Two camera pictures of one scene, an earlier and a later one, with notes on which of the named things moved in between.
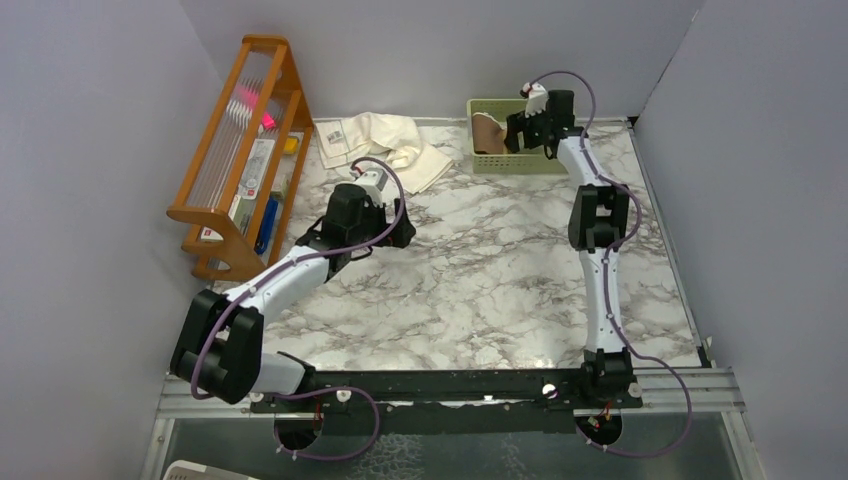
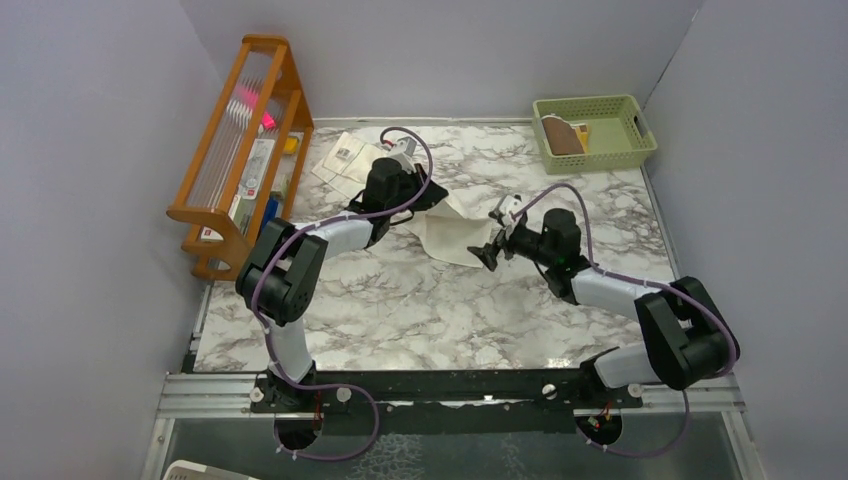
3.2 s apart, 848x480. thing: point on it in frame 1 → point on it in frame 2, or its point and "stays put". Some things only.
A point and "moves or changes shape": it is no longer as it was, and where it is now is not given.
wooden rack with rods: x=242 y=190 stays put
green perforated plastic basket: x=530 y=160 → x=620 y=136
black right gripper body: x=531 y=129 → x=527 y=241
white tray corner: x=184 y=470 stays put
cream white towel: x=383 y=138 → x=454 y=227
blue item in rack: x=267 y=226 stays put
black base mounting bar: x=490 y=401 stays put
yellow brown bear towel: x=488 y=134 moves or changes shape
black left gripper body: x=394 y=237 → x=410 y=186
